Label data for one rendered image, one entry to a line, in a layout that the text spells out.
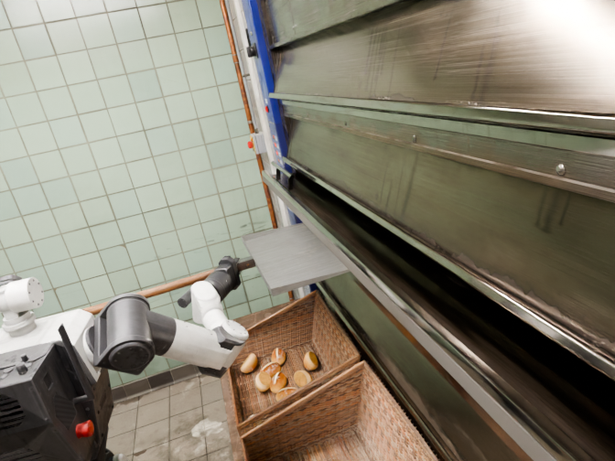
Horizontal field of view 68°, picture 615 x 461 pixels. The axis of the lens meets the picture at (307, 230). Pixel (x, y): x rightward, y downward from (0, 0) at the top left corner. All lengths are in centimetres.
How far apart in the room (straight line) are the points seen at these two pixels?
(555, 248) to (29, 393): 89
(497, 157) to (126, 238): 248
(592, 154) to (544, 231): 15
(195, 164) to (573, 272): 240
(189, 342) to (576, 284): 80
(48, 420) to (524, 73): 95
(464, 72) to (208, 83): 219
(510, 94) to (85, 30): 244
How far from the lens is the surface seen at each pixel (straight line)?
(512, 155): 68
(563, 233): 66
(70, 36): 283
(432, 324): 71
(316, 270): 151
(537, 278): 68
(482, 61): 69
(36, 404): 101
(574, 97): 56
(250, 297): 311
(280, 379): 198
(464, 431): 115
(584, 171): 59
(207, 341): 114
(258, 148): 248
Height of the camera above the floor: 183
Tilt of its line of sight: 20 degrees down
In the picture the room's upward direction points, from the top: 12 degrees counter-clockwise
